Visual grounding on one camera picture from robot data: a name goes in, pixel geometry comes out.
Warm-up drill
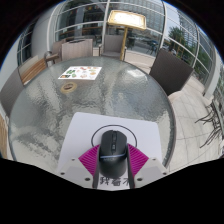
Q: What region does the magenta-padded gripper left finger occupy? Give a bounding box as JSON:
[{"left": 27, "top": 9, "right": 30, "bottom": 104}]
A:
[{"left": 58, "top": 143, "right": 102, "bottom": 190}]

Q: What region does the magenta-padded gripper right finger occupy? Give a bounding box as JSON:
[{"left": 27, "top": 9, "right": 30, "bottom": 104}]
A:
[{"left": 126, "top": 143, "right": 169, "bottom": 190}]

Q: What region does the black computer mouse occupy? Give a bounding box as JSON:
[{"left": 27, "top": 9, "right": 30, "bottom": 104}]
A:
[{"left": 98, "top": 129, "right": 129, "bottom": 179}]

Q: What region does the white printed mouse pad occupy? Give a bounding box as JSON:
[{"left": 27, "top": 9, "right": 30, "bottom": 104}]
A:
[{"left": 57, "top": 111, "right": 164, "bottom": 192}]

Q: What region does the dark metal folding chair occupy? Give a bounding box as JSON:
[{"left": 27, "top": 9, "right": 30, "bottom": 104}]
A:
[{"left": 194, "top": 96, "right": 224, "bottom": 156}]

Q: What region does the colourful menu card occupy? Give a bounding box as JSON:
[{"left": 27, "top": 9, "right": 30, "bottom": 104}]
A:
[{"left": 57, "top": 65, "right": 103, "bottom": 81}]

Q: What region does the wooden slat bench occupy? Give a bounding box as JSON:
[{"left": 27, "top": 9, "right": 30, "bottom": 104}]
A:
[
  {"left": 0, "top": 113, "right": 9, "bottom": 159},
  {"left": 18, "top": 54, "right": 48, "bottom": 84}
]

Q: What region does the grey wicker chair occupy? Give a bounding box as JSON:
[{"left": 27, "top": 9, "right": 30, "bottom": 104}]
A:
[
  {"left": 44, "top": 39, "right": 64, "bottom": 66},
  {"left": 99, "top": 34, "right": 127, "bottom": 61},
  {"left": 148, "top": 58, "right": 195, "bottom": 97},
  {"left": 0, "top": 68, "right": 26, "bottom": 118},
  {"left": 60, "top": 38, "right": 94, "bottom": 61}
]

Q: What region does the gold menu sign stand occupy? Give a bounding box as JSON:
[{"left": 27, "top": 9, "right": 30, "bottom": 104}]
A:
[{"left": 107, "top": 9, "right": 148, "bottom": 62}]

